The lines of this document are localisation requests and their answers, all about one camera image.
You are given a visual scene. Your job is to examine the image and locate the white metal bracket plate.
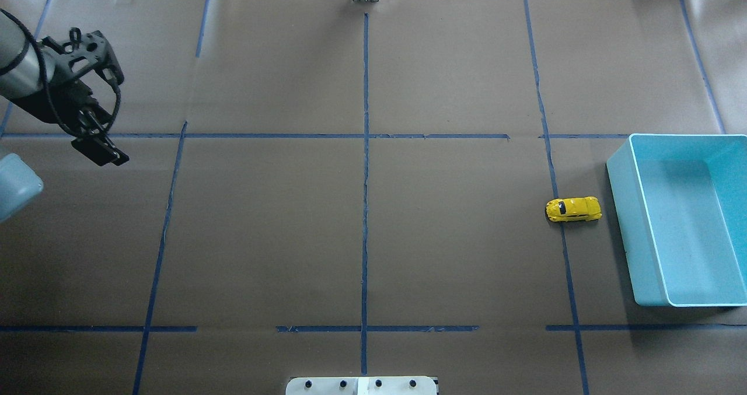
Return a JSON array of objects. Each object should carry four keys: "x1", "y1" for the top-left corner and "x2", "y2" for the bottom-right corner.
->
[{"x1": 285, "y1": 376, "x2": 439, "y2": 394}]

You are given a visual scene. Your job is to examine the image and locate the light blue plastic bin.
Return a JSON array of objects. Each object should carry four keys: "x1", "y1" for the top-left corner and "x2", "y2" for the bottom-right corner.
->
[{"x1": 606, "y1": 134, "x2": 746, "y2": 307}]

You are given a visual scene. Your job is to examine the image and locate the brown paper table cover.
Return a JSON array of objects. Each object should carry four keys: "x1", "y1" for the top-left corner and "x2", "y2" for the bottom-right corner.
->
[{"x1": 2, "y1": 0, "x2": 745, "y2": 394}]

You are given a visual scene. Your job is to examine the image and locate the yellow beetle toy car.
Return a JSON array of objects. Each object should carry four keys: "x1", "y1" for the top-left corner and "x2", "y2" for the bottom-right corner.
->
[{"x1": 545, "y1": 196, "x2": 603, "y2": 222}]

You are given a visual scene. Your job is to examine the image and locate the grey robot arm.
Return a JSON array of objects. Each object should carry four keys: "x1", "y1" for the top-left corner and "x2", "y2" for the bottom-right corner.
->
[{"x1": 1, "y1": 10, "x2": 129, "y2": 166}]

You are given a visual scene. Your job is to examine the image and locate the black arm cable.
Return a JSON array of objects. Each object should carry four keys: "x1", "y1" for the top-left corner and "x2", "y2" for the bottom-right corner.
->
[{"x1": 0, "y1": 9, "x2": 122, "y2": 139}]

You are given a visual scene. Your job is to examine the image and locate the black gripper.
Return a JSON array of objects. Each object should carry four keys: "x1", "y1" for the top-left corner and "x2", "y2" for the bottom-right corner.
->
[{"x1": 23, "y1": 28, "x2": 130, "y2": 166}]

